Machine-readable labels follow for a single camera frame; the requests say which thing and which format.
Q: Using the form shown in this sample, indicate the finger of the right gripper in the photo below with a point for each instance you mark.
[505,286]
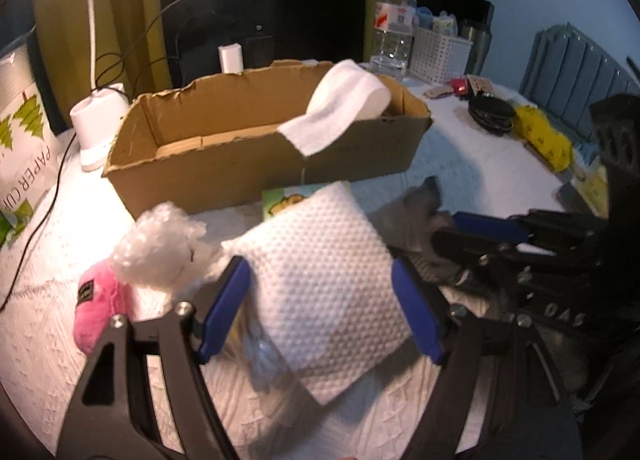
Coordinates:
[494,263]
[501,230]

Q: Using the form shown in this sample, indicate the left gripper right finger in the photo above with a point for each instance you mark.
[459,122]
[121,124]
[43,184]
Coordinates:
[527,413]

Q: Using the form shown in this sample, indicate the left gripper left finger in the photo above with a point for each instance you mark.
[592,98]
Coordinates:
[111,413]

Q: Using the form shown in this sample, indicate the grey dotted glove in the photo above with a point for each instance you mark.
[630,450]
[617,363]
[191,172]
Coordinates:
[408,223]

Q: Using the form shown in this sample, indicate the pink plush toy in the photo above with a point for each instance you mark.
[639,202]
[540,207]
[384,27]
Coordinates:
[100,296]

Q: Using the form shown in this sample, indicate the white paper napkin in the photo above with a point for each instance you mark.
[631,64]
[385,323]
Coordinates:
[321,311]

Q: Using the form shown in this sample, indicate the white towel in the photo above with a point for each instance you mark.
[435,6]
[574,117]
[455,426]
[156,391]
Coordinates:
[347,93]

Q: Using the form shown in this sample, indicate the clear bubble wrap bag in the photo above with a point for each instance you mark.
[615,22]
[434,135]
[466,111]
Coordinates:
[164,250]

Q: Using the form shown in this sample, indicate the green tissue packet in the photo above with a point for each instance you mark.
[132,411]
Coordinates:
[277,199]

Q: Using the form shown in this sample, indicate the yellow snack bag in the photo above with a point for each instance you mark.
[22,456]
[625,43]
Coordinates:
[553,146]

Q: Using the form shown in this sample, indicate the yellow tissue pack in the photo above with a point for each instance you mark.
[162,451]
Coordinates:
[589,178]

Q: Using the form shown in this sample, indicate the red patterned small box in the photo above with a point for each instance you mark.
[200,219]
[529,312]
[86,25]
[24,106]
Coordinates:
[480,86]

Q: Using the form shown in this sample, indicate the white perforated basket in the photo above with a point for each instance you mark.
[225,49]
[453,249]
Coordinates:
[437,58]

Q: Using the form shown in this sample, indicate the grey radiator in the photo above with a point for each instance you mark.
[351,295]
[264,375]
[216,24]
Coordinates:
[566,73]

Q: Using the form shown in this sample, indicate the steel thermos mug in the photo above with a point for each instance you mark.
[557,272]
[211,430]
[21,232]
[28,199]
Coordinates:
[481,39]

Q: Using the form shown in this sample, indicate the clear water bottle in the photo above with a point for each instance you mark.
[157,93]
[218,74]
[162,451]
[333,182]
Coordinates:
[392,36]

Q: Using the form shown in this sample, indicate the brown cardboard box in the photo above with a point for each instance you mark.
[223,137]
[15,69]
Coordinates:
[215,143]

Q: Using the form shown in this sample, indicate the paper cup package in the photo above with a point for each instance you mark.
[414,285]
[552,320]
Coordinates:
[30,152]

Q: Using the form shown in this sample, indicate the white charger adapter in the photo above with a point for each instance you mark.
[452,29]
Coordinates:
[231,59]

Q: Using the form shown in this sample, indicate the white desk lamp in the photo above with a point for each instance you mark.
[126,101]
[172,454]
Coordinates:
[96,118]

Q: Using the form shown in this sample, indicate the yellow curtain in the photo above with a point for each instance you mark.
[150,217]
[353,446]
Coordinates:
[125,36]

